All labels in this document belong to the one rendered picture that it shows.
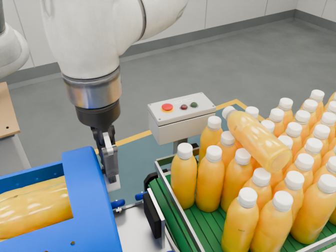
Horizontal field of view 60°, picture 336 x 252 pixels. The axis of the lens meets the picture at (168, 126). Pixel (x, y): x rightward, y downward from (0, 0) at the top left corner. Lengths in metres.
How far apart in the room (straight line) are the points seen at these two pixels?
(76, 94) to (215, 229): 0.57
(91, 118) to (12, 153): 0.76
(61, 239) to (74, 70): 0.28
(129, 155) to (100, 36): 1.98
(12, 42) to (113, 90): 0.75
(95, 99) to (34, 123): 2.47
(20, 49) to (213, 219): 0.90
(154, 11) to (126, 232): 0.57
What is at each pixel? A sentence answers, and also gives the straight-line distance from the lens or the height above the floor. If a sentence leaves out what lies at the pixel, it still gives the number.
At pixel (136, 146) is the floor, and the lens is 2.43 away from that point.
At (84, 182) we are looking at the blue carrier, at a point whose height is 1.23.
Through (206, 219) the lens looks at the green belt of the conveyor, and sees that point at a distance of 0.89.
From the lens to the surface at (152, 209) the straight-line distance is 0.72.
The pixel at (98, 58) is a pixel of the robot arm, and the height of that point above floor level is 1.45.
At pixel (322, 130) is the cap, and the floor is 1.12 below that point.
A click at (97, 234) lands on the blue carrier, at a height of 1.18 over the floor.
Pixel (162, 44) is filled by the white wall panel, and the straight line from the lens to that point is 4.02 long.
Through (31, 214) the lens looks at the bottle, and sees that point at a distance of 0.58.
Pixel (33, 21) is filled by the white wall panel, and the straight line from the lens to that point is 3.43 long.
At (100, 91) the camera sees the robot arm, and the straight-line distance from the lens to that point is 0.45.
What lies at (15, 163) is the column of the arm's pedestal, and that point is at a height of 0.83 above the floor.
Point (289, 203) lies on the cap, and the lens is 0.69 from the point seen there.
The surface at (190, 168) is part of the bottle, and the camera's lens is 0.77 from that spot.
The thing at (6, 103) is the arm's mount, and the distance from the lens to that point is 1.26.
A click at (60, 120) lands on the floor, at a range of 2.86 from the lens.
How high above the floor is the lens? 1.63
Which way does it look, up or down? 38 degrees down
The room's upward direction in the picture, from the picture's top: straight up
